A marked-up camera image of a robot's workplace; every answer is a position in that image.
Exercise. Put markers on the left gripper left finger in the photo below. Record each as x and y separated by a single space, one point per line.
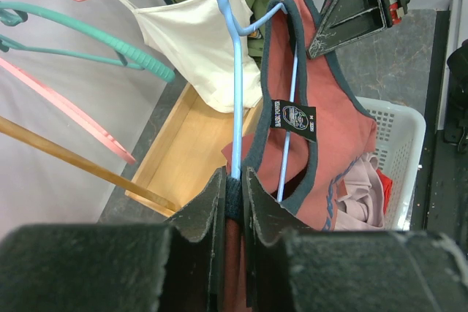
172 266

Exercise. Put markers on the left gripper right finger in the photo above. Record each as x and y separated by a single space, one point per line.
292 267

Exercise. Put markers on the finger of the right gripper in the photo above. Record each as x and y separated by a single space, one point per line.
346 21

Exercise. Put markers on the mauve tank top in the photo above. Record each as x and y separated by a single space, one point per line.
361 197

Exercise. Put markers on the blue wire hanger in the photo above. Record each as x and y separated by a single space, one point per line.
236 32

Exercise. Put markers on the dusty rose tank top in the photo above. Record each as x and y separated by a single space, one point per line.
312 131

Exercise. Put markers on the pink plastic hanger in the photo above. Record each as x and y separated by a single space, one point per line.
71 110

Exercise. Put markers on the teal plastic hanger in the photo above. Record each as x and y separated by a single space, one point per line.
14 13

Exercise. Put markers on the red tank top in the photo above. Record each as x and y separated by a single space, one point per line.
387 185

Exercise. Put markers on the white tank top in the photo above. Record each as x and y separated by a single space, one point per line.
217 90

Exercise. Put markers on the wooden clothes rack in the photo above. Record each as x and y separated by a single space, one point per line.
183 156

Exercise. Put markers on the white plastic basket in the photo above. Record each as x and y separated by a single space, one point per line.
400 136

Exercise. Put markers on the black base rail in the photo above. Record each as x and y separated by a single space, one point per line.
440 203

